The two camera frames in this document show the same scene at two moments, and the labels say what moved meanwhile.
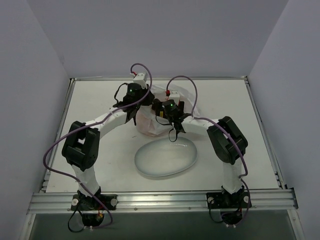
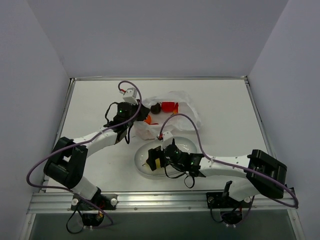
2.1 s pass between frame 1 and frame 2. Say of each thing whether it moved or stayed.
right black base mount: stayed
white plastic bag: moved
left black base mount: stayed
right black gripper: moved
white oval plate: stayed
